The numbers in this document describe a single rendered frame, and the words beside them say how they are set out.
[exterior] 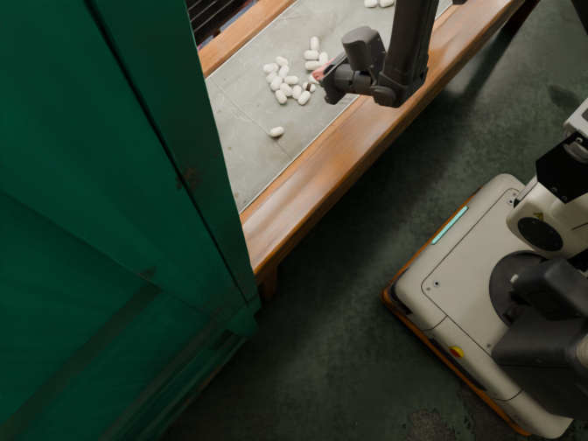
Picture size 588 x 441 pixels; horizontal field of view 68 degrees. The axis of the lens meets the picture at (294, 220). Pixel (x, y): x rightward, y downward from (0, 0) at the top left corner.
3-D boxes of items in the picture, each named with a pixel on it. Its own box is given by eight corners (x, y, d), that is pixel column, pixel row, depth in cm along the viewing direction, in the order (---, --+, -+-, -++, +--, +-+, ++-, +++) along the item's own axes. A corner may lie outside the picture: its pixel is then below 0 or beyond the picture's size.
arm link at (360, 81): (380, 103, 84) (398, 86, 86) (368, 72, 80) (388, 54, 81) (354, 100, 89) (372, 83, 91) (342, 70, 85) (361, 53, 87)
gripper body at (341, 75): (315, 79, 90) (340, 81, 84) (347, 49, 92) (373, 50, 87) (327, 105, 94) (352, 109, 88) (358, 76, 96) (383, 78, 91)
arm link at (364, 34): (395, 108, 79) (424, 80, 81) (375, 50, 72) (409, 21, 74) (349, 101, 88) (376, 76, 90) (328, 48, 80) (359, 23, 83)
